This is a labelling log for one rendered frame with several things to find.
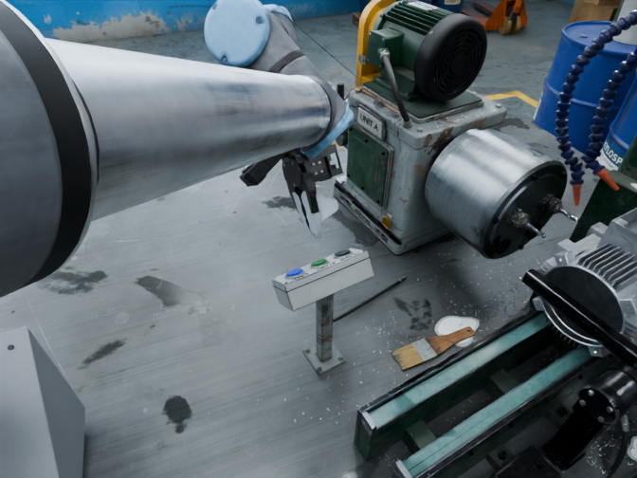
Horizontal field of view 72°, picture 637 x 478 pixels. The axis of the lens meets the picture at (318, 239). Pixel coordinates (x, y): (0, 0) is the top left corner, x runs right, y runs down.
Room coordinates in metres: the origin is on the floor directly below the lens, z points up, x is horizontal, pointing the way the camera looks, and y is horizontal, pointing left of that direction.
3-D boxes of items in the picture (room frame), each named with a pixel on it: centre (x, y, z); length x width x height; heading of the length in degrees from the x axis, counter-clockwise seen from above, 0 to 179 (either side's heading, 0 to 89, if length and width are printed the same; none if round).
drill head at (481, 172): (0.87, -0.37, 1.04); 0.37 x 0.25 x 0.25; 30
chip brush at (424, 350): (0.57, -0.26, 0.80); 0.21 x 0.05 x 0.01; 114
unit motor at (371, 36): (1.09, -0.21, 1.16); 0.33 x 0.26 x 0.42; 30
